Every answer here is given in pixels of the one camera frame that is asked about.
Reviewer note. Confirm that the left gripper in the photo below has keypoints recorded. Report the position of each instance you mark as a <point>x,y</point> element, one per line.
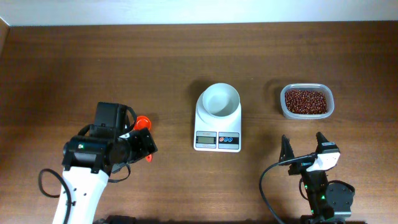
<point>143,144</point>

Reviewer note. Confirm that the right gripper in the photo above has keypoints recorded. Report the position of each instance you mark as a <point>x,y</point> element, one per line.
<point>302,166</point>

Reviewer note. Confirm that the orange plastic measuring scoop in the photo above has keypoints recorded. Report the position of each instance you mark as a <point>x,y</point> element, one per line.
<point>142,123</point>

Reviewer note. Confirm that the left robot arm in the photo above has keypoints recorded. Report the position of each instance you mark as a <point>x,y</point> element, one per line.
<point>104,147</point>

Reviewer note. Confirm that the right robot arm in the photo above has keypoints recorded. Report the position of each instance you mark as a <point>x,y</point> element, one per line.
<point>330,200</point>

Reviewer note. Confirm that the white digital kitchen scale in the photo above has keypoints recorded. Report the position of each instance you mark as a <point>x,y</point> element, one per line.
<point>214,133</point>

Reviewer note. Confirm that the red adzuki beans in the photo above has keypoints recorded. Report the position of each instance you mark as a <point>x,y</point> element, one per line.
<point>305,102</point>

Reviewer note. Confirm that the clear plastic food container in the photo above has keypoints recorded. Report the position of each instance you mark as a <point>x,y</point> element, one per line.
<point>312,87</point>

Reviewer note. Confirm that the white round bowl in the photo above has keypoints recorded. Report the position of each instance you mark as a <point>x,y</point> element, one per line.
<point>221,100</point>

